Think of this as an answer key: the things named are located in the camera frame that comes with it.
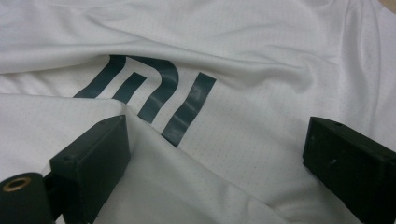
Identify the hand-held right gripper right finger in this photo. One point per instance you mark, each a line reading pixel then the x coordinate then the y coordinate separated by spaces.
pixel 351 168

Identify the white t-shirt with dark print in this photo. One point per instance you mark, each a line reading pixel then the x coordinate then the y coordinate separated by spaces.
pixel 249 46

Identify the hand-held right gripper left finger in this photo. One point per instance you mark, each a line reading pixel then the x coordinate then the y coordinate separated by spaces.
pixel 93 161

